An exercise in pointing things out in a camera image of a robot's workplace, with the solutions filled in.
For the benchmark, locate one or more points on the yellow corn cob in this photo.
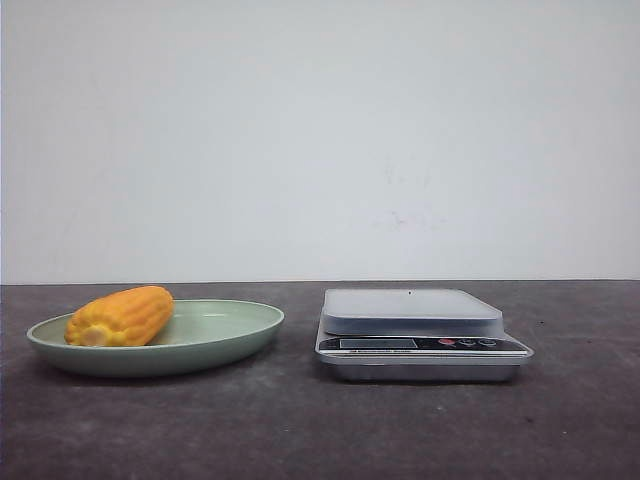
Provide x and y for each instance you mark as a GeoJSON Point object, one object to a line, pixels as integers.
{"type": "Point", "coordinates": [131, 317]}

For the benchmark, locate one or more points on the silver digital kitchen scale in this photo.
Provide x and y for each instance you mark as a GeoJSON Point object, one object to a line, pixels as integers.
{"type": "Point", "coordinates": [427, 334]}

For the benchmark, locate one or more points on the light green plate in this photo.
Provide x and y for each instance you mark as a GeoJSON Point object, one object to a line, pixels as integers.
{"type": "Point", "coordinates": [201, 334]}

